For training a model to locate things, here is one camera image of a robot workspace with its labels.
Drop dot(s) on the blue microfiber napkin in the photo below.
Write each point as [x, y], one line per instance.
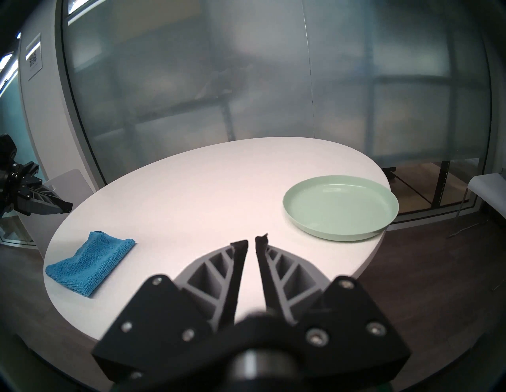
[91, 262]

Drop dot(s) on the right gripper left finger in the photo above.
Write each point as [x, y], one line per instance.
[178, 316]

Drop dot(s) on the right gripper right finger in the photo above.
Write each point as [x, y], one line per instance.
[336, 316]

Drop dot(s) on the pale green round plate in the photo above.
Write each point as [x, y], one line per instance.
[340, 207]

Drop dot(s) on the white chair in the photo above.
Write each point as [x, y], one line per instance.
[63, 205]
[486, 193]

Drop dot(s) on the QR code paper sign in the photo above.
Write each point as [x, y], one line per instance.
[33, 57]

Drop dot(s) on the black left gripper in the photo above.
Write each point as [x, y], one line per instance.
[12, 178]

